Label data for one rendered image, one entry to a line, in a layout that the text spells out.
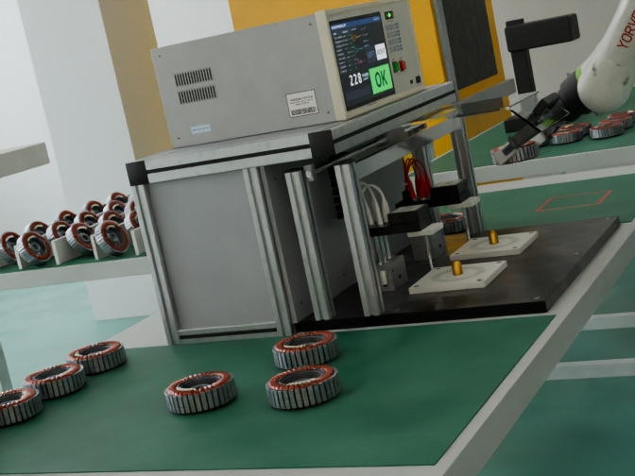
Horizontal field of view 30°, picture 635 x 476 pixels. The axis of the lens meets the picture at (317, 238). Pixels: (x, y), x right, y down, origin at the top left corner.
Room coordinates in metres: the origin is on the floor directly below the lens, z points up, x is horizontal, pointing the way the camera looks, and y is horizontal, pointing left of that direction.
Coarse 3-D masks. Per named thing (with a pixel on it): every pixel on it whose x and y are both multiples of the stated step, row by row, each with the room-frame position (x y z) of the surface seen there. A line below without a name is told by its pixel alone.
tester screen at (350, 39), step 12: (348, 24) 2.28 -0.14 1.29; (360, 24) 2.34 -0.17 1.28; (372, 24) 2.39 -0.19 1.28; (336, 36) 2.23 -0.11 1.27; (348, 36) 2.27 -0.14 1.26; (360, 36) 2.33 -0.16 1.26; (372, 36) 2.38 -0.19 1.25; (336, 48) 2.22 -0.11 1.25; (348, 48) 2.26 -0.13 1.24; (360, 48) 2.32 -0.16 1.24; (348, 60) 2.25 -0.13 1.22; (360, 60) 2.30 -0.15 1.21; (384, 60) 2.41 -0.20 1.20; (348, 72) 2.25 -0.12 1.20; (348, 84) 2.24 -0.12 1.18; (360, 84) 2.29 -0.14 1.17; (372, 96) 2.33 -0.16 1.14
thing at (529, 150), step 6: (504, 144) 2.79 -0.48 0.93; (528, 144) 2.70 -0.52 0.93; (534, 144) 2.71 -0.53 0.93; (492, 150) 2.75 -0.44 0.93; (522, 150) 2.69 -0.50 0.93; (528, 150) 2.69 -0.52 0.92; (534, 150) 2.70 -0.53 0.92; (516, 156) 2.70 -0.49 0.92; (522, 156) 2.69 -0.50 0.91; (528, 156) 2.70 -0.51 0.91; (534, 156) 2.70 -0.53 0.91; (492, 162) 2.75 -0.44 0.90; (510, 162) 2.70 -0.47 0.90
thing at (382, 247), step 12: (420, 204) 2.27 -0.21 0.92; (396, 216) 2.23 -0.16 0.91; (408, 216) 2.22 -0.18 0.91; (420, 216) 2.22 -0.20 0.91; (372, 228) 2.25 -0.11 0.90; (384, 228) 2.24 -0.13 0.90; (396, 228) 2.23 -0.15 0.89; (408, 228) 2.21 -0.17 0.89; (420, 228) 2.21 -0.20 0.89; (432, 228) 2.21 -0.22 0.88; (384, 240) 2.30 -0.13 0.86; (384, 252) 2.28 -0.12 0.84
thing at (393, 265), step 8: (392, 256) 2.30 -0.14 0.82; (400, 256) 2.29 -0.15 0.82; (376, 264) 2.25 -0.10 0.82; (384, 264) 2.24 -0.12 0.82; (392, 264) 2.25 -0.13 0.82; (400, 264) 2.28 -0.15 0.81; (392, 272) 2.24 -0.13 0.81; (400, 272) 2.27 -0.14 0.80; (392, 280) 2.24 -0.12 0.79; (400, 280) 2.27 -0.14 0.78; (384, 288) 2.25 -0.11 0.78; (392, 288) 2.24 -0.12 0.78
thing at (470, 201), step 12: (456, 180) 2.47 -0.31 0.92; (432, 192) 2.45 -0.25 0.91; (444, 192) 2.44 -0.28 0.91; (456, 192) 2.42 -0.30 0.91; (468, 192) 2.47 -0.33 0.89; (396, 204) 2.48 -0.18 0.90; (408, 204) 2.47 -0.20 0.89; (432, 204) 2.45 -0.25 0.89; (444, 204) 2.43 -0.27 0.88; (456, 204) 2.43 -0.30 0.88; (468, 204) 2.42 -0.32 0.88
